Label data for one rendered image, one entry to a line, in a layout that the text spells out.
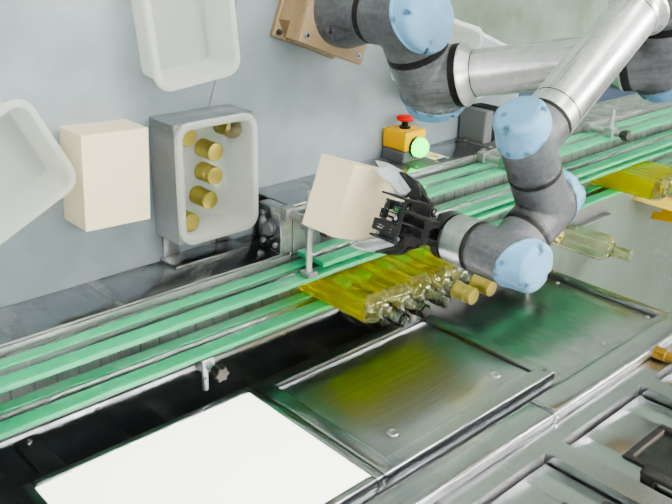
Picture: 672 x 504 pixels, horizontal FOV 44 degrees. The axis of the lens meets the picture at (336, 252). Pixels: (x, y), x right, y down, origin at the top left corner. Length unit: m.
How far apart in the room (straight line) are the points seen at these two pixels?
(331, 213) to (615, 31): 0.50
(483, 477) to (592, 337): 0.59
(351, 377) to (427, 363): 0.16
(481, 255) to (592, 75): 0.29
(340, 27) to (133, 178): 0.47
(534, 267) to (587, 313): 0.85
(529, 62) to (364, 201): 0.38
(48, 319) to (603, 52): 0.94
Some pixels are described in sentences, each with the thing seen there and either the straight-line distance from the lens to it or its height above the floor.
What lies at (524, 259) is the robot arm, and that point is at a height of 1.46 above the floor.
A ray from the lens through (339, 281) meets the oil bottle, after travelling 1.57.
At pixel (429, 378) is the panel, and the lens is 1.57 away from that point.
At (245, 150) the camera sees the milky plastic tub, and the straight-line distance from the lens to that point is 1.55.
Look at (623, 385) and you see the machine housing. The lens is 1.70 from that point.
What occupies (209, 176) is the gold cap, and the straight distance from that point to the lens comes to 1.52.
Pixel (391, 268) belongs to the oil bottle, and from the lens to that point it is 1.63.
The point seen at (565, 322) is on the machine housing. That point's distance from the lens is 1.92.
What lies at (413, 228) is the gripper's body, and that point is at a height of 1.26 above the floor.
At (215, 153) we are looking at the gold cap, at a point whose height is 0.81.
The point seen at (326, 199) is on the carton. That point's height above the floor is 1.09.
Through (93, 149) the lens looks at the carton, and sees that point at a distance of 1.38.
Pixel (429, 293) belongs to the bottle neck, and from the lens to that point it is 1.58.
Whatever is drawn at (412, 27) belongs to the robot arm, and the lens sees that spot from 1.44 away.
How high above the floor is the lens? 2.01
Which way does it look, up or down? 42 degrees down
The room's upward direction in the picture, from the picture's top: 114 degrees clockwise
